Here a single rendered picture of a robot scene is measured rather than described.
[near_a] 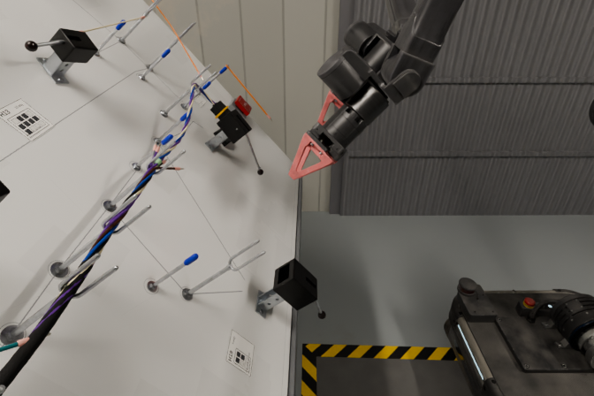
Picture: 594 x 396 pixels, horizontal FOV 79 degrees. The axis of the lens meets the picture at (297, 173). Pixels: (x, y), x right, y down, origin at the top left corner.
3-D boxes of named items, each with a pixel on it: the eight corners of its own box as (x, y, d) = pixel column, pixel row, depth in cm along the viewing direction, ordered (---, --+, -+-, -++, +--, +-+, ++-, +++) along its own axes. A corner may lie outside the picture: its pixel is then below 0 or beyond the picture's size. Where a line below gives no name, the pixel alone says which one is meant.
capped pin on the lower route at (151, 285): (148, 293, 45) (194, 260, 43) (145, 281, 46) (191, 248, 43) (157, 292, 47) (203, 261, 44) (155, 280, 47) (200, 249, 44)
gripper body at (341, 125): (308, 129, 59) (341, 96, 58) (316, 133, 69) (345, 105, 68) (337, 157, 59) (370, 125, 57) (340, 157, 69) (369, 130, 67)
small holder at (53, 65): (-4, 55, 47) (24, 18, 45) (56, 59, 56) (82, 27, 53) (18, 84, 47) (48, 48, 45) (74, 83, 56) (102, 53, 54)
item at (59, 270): (72, 269, 39) (156, 201, 35) (63, 281, 38) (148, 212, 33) (55, 258, 39) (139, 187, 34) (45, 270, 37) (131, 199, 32)
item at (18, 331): (28, 331, 33) (124, 259, 28) (15, 350, 31) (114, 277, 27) (8, 321, 32) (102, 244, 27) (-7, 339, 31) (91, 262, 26)
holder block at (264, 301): (294, 343, 64) (340, 320, 60) (247, 305, 59) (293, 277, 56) (295, 321, 68) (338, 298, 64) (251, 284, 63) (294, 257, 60)
